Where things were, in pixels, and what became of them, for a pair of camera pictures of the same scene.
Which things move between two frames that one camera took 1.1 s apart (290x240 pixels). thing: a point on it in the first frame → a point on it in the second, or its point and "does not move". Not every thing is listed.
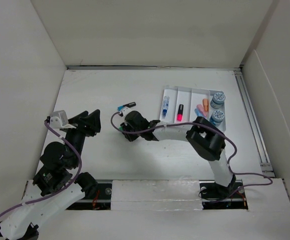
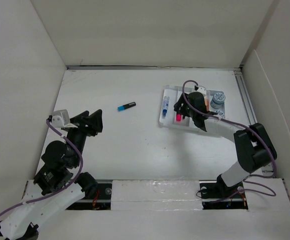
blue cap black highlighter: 121,107 does not move
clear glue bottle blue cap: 166,102 does not move
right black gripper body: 128,127 → 185,109
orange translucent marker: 205,104 does not move
